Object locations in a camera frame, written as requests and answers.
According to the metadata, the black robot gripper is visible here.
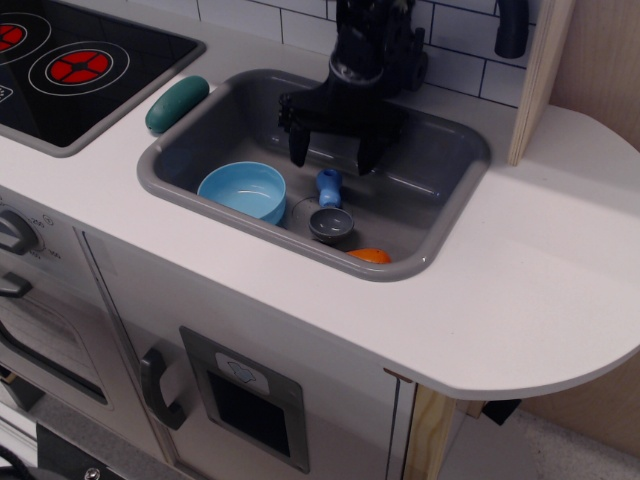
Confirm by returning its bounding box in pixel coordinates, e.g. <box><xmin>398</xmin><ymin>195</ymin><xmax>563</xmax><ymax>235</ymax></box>
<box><xmin>278</xmin><ymin>49</ymin><xmax>410</xmax><ymax>176</ymax></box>

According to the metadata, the grey oven door handle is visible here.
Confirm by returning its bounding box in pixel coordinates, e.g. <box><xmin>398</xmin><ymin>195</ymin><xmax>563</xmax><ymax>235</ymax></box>
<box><xmin>0</xmin><ymin>272</ymin><xmax>32</xmax><ymax>298</ymax></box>

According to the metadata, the light blue bowl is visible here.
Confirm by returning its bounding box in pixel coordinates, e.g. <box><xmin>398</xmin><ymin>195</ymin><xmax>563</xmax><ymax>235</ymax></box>
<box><xmin>197</xmin><ymin>161</ymin><xmax>287</xmax><ymax>225</ymax></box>

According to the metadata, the grey plastic sink basin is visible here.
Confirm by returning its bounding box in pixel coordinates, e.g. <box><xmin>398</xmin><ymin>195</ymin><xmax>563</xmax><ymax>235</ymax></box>
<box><xmin>137</xmin><ymin>69</ymin><xmax>490</xmax><ymax>282</ymax></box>

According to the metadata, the light wooden side post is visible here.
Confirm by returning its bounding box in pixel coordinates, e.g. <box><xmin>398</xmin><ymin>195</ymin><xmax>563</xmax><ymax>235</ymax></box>
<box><xmin>507</xmin><ymin>0</ymin><xmax>575</xmax><ymax>166</ymax></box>

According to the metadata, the toy oven door window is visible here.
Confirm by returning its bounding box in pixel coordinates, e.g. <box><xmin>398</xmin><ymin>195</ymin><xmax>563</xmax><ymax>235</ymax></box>
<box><xmin>1</xmin><ymin>290</ymin><xmax>109</xmax><ymax>406</ymax></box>

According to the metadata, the black toy faucet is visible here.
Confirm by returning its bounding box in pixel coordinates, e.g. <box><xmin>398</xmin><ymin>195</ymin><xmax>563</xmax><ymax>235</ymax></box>
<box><xmin>411</xmin><ymin>1</ymin><xmax>530</xmax><ymax>105</ymax></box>

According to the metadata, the blue handled grey spoon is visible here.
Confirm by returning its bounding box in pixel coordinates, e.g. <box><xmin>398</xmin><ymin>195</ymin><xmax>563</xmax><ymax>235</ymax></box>
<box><xmin>308</xmin><ymin>169</ymin><xmax>355</xmax><ymax>244</ymax></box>

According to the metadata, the teal green oblong toy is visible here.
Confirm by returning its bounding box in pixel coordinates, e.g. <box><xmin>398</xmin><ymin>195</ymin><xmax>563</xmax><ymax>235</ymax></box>
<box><xmin>145</xmin><ymin>75</ymin><xmax>210</xmax><ymax>134</ymax></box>

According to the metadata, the grey ice dispenser panel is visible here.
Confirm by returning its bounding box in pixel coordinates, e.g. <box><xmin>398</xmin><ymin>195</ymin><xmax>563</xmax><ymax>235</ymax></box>
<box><xmin>180</xmin><ymin>327</ymin><xmax>310</xmax><ymax>474</ymax></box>

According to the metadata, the grey oven knob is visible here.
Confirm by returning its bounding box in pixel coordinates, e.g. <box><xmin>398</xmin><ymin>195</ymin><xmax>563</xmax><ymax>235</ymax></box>
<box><xmin>1</xmin><ymin>210</ymin><xmax>39</xmax><ymax>255</ymax></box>

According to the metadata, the orange toy fruit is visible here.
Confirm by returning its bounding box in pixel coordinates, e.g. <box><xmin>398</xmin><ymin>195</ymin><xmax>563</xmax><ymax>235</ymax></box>
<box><xmin>347</xmin><ymin>248</ymin><xmax>392</xmax><ymax>264</ymax></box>

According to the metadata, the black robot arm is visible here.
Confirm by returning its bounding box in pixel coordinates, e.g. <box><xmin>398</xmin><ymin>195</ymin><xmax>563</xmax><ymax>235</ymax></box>
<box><xmin>279</xmin><ymin>1</ymin><xmax>428</xmax><ymax>175</ymax></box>

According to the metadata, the dark grey cabinet handle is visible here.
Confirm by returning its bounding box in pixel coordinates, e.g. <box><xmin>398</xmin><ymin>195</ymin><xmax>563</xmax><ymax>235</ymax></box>
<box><xmin>139</xmin><ymin>348</ymin><xmax>186</xmax><ymax>431</ymax></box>

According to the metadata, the black toy stovetop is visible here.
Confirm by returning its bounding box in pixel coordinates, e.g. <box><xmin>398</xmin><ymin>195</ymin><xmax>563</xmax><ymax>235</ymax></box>
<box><xmin>1</xmin><ymin>1</ymin><xmax>206</xmax><ymax>158</ymax></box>

